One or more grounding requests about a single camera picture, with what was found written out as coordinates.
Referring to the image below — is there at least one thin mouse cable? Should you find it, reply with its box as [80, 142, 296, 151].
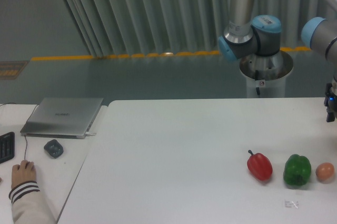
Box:
[0, 102, 40, 162]

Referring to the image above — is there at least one person's hand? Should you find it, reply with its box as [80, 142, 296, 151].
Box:
[11, 160, 36, 189]

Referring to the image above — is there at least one cream sleeve forearm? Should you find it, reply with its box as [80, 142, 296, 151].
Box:
[8, 180, 56, 224]

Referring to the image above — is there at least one silver closed laptop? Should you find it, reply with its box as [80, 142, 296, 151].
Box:
[21, 98, 103, 139]

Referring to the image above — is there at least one white usb plug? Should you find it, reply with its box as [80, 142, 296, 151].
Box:
[85, 132, 96, 137]

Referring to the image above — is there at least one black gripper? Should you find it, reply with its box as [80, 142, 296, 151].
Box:
[324, 83, 336, 122]

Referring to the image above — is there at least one green bell pepper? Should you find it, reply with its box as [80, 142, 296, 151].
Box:
[283, 154, 312, 187]

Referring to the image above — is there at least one red bell pepper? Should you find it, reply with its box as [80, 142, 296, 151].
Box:
[247, 150, 273, 181]

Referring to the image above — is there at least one small transparent label sticker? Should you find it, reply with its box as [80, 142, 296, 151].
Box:
[284, 200, 300, 209]

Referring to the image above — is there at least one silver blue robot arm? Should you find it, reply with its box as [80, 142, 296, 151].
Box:
[218, 0, 336, 122]

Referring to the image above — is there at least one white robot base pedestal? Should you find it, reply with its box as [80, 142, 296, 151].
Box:
[240, 51, 293, 98]

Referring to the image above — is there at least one dark grey small device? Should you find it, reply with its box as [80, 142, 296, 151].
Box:
[44, 139, 64, 159]

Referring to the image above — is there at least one brown egg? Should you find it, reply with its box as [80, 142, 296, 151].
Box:
[315, 162, 335, 181]

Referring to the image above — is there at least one black keyboard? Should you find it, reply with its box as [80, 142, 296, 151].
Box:
[0, 132, 15, 164]

